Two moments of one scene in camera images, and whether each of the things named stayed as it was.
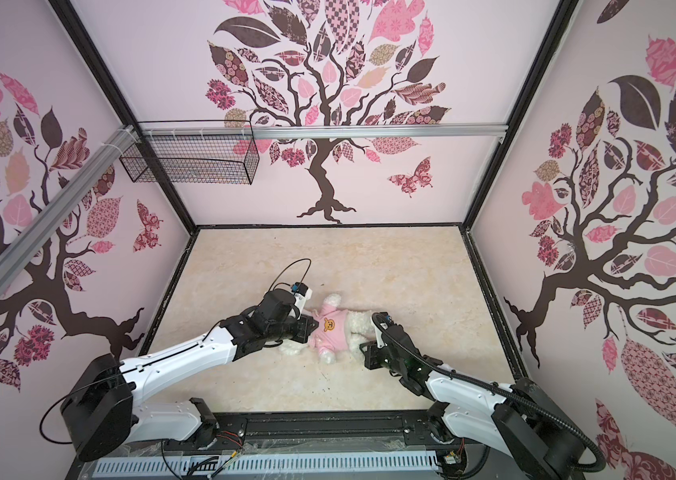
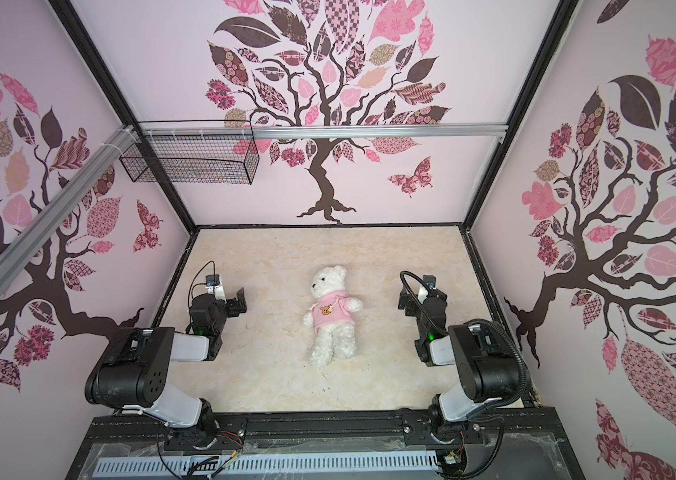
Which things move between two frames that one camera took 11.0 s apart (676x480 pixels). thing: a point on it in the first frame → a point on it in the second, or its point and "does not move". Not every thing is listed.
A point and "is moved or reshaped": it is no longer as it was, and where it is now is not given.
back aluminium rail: (318, 130) does not move
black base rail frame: (394, 433) does not move
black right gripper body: (382, 357) → (412, 312)
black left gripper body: (296, 330) → (219, 323)
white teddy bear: (359, 330) → (333, 340)
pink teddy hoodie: (331, 334) is moved or reshaped
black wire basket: (193, 152) does not move
